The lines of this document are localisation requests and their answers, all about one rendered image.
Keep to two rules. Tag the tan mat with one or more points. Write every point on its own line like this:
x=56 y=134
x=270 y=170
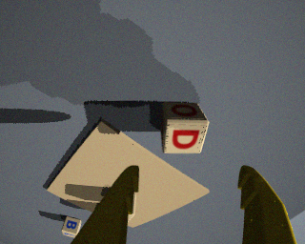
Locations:
x=104 y=155

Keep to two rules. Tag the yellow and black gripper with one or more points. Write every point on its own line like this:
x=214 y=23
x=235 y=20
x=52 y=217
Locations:
x=265 y=218

